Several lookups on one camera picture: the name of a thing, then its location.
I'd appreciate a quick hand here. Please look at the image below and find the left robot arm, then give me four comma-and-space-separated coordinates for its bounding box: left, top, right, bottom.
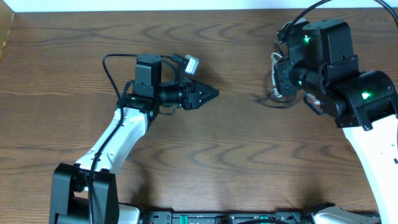
49, 54, 219, 223

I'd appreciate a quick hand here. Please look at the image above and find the right camera black cable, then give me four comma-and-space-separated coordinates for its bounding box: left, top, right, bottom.
279, 0, 398, 35

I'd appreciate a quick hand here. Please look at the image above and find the left camera black cable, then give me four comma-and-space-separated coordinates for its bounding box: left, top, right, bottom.
88, 53, 175, 224

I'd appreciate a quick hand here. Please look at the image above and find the black usb cable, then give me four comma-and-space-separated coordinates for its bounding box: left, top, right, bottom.
253, 40, 299, 110

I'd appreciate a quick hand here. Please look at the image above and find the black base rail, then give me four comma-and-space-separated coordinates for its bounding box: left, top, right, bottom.
118, 202, 382, 224

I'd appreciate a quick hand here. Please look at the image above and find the camera black cable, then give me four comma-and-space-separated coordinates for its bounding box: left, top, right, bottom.
279, 0, 398, 35
88, 53, 175, 224

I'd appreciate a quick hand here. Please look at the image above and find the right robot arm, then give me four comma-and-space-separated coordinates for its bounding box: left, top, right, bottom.
272, 19, 397, 223

